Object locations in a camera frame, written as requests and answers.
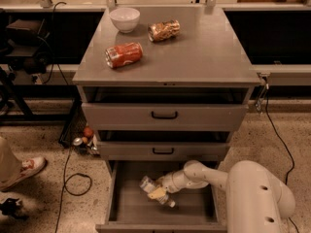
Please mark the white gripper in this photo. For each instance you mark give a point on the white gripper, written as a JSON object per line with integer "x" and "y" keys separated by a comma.
{"x": 170, "y": 182}

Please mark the clear plastic water bottle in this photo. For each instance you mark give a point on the clear plastic water bottle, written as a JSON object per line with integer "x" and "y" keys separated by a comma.
{"x": 148, "y": 185}

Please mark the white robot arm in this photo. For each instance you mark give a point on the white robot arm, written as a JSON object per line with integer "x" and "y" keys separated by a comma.
{"x": 256, "y": 201}

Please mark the bottom grey drawer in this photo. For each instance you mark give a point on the bottom grey drawer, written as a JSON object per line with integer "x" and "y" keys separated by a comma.
{"x": 130, "y": 210}

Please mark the grey drawer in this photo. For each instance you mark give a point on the grey drawer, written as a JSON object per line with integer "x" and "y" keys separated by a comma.
{"x": 130, "y": 210}
{"x": 164, "y": 109}
{"x": 162, "y": 145}

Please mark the middle grey drawer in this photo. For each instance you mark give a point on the middle grey drawer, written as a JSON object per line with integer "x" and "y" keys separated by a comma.
{"x": 162, "y": 145}

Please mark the top grey drawer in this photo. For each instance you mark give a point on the top grey drawer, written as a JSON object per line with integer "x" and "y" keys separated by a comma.
{"x": 164, "y": 109}

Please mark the grey drawer cabinet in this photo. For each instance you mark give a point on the grey drawer cabinet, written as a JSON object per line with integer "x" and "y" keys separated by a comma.
{"x": 205, "y": 54}

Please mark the orange ball on floor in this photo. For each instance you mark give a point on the orange ball on floor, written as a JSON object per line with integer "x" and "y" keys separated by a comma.
{"x": 88, "y": 132}

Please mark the orange soda can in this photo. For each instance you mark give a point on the orange soda can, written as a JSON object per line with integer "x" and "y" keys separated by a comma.
{"x": 124, "y": 54}

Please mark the black tripod piece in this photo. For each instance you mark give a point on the black tripod piece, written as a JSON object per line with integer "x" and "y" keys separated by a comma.
{"x": 10, "y": 207}

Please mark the beige trouser leg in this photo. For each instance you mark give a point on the beige trouser leg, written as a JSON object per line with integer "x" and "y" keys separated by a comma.
{"x": 10, "y": 166}

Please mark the gold crumpled can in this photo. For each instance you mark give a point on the gold crumpled can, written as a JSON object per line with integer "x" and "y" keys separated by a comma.
{"x": 163, "y": 30}

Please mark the white ceramic bowl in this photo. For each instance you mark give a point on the white ceramic bowl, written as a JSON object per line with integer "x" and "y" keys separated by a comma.
{"x": 125, "y": 19}

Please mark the black equipment on left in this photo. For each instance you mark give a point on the black equipment on left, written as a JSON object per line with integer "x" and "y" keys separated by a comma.
{"x": 24, "y": 46}

